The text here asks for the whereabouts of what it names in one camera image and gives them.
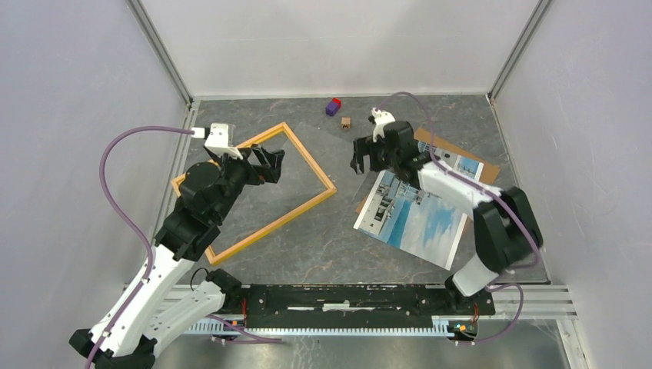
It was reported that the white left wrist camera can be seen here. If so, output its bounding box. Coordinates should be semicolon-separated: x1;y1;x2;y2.
191;123;243;162

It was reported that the yellow wooden picture frame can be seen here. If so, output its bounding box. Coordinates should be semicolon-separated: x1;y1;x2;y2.
171;121;338;267

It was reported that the brown cardboard backing board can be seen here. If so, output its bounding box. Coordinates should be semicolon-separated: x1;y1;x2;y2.
355;127;502;235

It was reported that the building and sky photo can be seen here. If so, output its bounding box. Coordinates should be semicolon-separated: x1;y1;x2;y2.
354;170;468;270

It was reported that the aluminium rail frame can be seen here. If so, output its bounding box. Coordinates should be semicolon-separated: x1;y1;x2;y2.
99;96;592;369

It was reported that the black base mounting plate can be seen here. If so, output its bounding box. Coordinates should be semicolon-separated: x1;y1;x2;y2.
241;284;496;329

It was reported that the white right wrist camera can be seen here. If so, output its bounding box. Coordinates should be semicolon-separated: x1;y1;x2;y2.
371;108;396;143

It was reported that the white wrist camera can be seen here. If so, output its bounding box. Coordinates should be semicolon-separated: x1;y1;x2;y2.
191;123;243;162
371;108;396;143

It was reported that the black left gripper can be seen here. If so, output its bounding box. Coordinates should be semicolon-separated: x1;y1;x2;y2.
211;142;284;222

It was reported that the purple and red block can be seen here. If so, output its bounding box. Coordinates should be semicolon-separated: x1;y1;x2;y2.
324;98;341;117

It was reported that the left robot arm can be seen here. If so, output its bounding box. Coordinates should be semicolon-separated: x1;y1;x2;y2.
69;145;285;368

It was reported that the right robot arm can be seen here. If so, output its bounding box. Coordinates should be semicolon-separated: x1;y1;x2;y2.
350;121;543;314

